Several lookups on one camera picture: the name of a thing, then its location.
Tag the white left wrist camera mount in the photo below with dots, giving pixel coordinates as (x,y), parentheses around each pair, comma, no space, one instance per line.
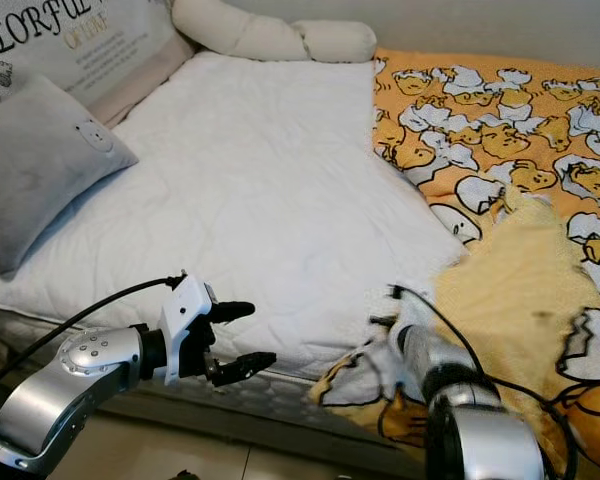
(188,315)

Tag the yellow cartoon egg blanket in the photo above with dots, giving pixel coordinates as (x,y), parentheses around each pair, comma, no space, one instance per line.
(500,130)

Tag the white quilted mattress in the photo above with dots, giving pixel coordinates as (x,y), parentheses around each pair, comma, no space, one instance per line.
(260,200)

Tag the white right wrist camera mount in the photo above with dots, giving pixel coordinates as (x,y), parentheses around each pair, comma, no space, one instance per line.
(412,325)

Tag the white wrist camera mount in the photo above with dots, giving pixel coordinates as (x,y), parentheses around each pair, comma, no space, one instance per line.
(188,315)
(412,325)

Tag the grey bear pillow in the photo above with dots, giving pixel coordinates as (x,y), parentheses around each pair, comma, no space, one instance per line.
(40,170)

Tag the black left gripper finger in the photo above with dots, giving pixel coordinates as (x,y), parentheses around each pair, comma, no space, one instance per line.
(235,311)
(245,368)

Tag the beige bolster pillow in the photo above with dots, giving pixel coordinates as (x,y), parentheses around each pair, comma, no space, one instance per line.
(260,35)

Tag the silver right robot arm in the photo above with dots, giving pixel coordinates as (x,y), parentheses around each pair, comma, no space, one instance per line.
(490,440)

